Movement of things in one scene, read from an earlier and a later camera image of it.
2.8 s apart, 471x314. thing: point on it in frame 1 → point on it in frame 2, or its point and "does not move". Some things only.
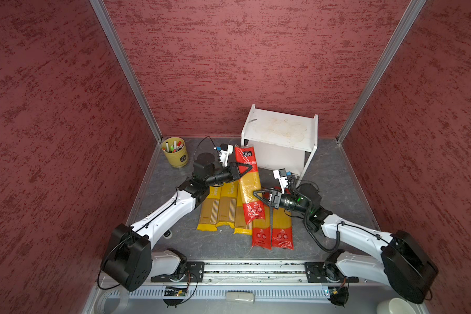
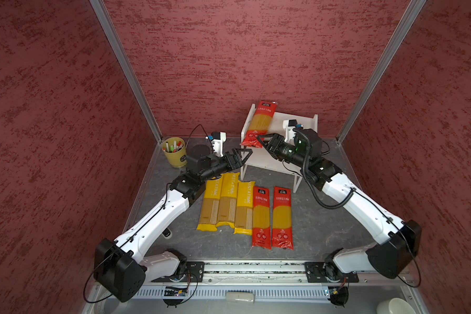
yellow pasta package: x=210 y=210 does not move
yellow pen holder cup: x=175 y=152 does not move
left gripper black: x=234 y=171 → x=236 y=162
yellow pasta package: x=227 y=203 does not move
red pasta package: x=282 y=229 does not move
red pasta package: x=261 y=231 does not move
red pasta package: x=252 y=205 → x=262 y=116
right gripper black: x=271 y=199 → x=277 y=139
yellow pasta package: x=241 y=226 does not move
